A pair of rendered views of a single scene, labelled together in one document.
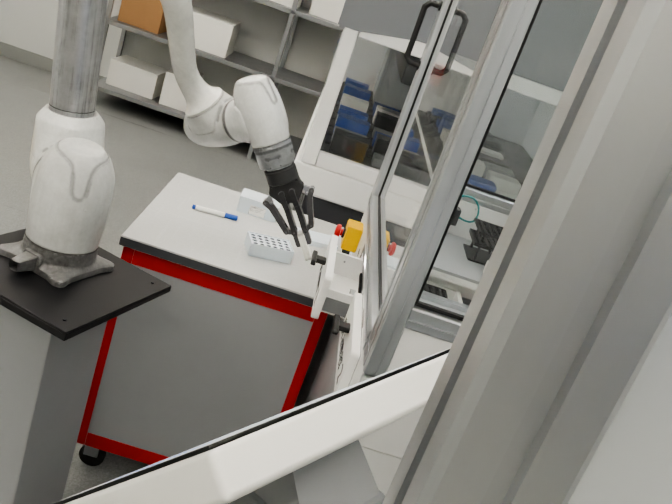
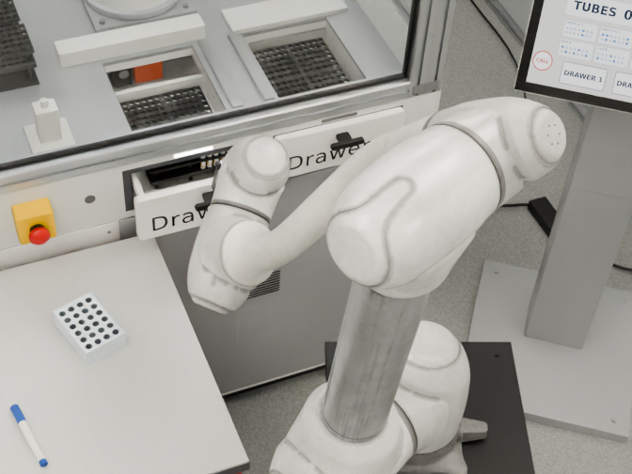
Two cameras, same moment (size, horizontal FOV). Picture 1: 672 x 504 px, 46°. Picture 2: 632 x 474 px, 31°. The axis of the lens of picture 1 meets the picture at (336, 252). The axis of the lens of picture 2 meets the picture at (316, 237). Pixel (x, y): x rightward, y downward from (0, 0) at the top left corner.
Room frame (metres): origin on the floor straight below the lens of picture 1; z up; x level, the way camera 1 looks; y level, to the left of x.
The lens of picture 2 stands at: (2.14, 1.57, 2.52)
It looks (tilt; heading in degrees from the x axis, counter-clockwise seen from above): 47 degrees down; 249
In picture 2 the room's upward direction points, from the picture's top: 5 degrees clockwise
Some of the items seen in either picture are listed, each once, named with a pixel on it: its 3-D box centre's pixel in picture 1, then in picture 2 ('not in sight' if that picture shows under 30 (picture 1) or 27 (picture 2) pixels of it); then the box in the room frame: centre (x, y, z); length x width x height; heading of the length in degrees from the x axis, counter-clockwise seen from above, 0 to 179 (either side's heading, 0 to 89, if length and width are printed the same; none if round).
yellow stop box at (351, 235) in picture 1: (351, 235); (35, 222); (2.10, -0.02, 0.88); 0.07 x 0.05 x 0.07; 4
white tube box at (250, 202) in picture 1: (259, 205); not in sight; (2.33, 0.28, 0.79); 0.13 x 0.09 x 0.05; 95
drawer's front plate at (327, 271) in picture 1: (325, 274); (207, 201); (1.77, 0.01, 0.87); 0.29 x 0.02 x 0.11; 4
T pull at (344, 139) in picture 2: (341, 326); (345, 139); (1.46, -0.06, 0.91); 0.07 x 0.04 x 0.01; 4
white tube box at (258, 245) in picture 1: (268, 247); (89, 327); (2.04, 0.18, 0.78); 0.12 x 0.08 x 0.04; 111
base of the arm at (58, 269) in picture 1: (53, 251); (424, 426); (1.52, 0.58, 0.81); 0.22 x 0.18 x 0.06; 162
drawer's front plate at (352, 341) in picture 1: (348, 343); (339, 143); (1.46, -0.09, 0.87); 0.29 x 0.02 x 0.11; 4
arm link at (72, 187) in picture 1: (73, 190); (418, 382); (1.55, 0.57, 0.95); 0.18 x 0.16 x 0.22; 28
